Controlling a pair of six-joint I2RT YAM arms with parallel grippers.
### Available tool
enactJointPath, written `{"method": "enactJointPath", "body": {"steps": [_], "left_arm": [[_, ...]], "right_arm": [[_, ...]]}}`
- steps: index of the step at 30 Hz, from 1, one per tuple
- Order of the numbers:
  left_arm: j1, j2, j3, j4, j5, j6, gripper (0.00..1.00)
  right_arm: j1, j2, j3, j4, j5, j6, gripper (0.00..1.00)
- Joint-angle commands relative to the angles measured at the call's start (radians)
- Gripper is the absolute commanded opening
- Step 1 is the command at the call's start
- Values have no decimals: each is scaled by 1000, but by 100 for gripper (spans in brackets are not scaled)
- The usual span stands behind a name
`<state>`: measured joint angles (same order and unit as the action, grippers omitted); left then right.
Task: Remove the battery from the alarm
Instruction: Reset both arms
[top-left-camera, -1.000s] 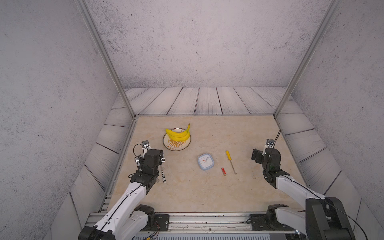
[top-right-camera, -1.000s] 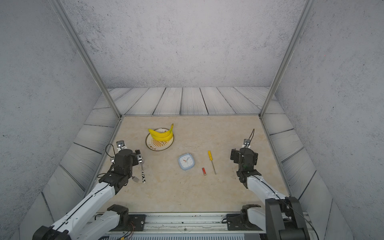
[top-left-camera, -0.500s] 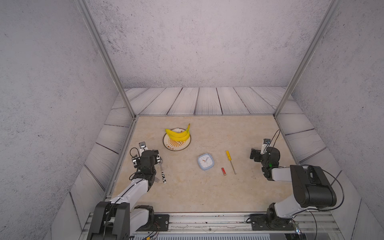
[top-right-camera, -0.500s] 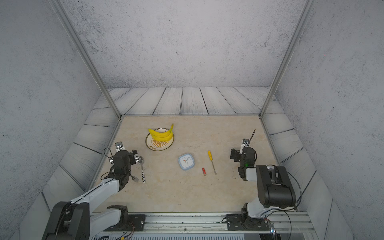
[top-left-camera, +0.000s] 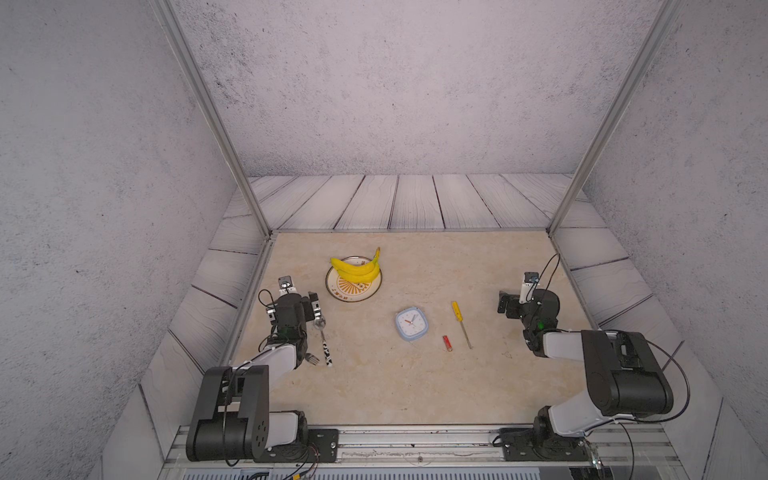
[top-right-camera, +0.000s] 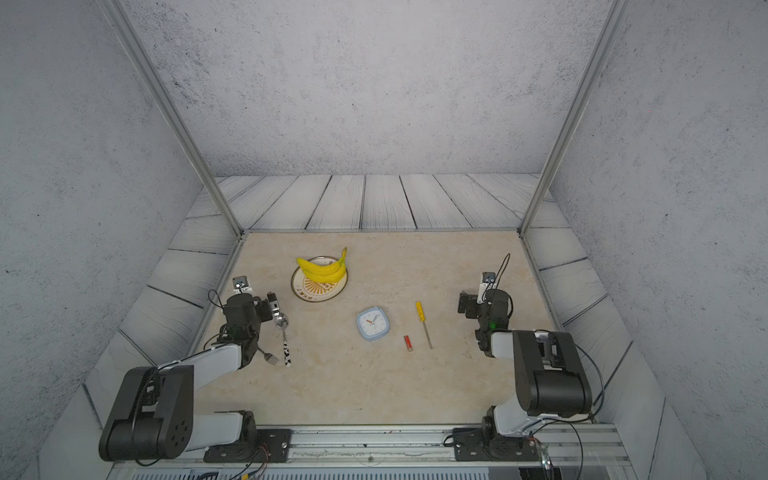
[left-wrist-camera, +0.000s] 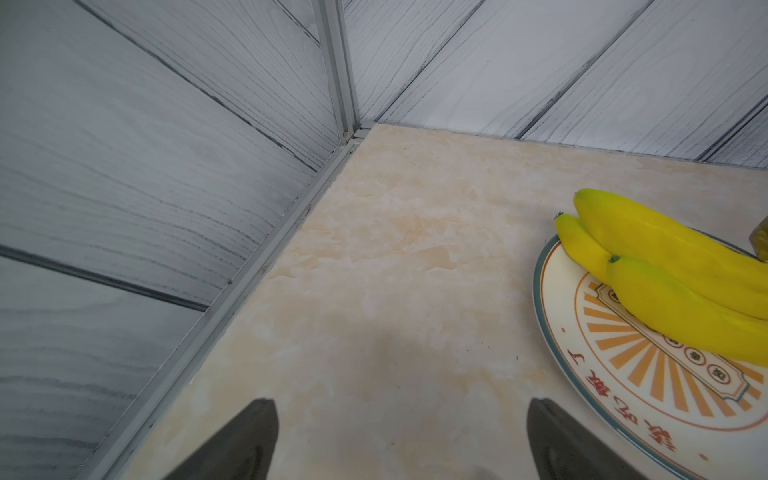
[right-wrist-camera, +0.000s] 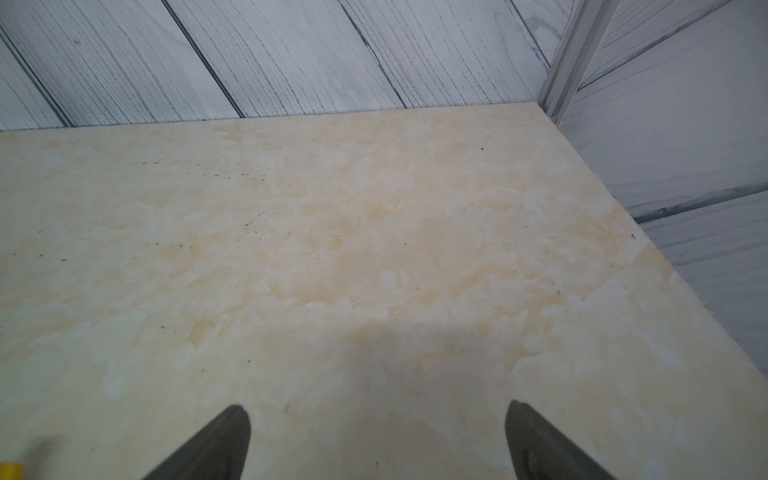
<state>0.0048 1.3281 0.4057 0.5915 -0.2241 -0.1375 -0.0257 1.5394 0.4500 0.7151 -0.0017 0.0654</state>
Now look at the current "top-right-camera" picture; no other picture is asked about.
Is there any yellow handled screwdriver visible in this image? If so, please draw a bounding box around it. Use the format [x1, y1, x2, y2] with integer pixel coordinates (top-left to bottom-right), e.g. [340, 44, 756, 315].
[415, 301, 434, 349]

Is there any light blue alarm clock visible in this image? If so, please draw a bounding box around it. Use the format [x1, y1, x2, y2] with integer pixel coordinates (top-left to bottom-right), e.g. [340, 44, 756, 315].
[356, 307, 390, 342]

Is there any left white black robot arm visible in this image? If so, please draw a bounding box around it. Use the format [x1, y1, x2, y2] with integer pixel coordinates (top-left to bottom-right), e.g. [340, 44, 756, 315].
[98, 292, 282, 466]

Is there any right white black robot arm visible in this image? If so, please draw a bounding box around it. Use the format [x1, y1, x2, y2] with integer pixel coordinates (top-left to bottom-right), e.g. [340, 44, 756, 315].
[457, 289, 593, 442]

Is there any round patterned plate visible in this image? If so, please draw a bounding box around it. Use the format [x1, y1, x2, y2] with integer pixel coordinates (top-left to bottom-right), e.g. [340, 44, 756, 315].
[291, 256, 348, 303]

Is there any metal fork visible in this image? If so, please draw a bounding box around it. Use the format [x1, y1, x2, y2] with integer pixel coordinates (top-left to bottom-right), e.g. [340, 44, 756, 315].
[262, 352, 279, 365]

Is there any yellow banana bunch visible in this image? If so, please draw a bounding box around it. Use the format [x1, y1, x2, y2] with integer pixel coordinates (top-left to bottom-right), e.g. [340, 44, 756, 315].
[296, 248, 347, 284]

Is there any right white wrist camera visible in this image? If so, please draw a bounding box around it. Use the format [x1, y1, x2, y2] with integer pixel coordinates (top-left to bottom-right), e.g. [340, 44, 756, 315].
[477, 272, 497, 304]

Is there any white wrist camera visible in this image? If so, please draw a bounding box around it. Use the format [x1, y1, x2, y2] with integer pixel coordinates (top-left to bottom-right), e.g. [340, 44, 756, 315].
[477, 272, 497, 304]
[232, 276, 252, 294]

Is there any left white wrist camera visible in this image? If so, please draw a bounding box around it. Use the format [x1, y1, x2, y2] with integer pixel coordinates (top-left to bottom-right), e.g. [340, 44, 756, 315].
[232, 276, 252, 294]

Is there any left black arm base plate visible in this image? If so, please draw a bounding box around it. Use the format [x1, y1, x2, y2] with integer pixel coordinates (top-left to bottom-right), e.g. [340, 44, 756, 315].
[203, 428, 293, 464]

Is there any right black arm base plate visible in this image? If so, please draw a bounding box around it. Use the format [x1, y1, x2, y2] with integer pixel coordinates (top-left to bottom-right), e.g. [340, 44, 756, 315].
[442, 425, 540, 462]

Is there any aluminium front rail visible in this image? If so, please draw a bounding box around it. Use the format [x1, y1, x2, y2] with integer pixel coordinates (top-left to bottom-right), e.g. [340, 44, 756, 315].
[107, 423, 637, 480]

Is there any right aluminium frame post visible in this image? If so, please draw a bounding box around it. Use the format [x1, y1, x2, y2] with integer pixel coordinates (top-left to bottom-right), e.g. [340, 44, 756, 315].
[518, 0, 631, 239]

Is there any aluminium frame post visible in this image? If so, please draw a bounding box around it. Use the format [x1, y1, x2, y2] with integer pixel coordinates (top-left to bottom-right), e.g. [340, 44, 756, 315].
[518, 0, 631, 239]
[97, 0, 245, 239]

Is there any left aluminium frame post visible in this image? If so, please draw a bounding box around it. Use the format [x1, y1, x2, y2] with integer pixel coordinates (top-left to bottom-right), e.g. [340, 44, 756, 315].
[97, 0, 245, 239]

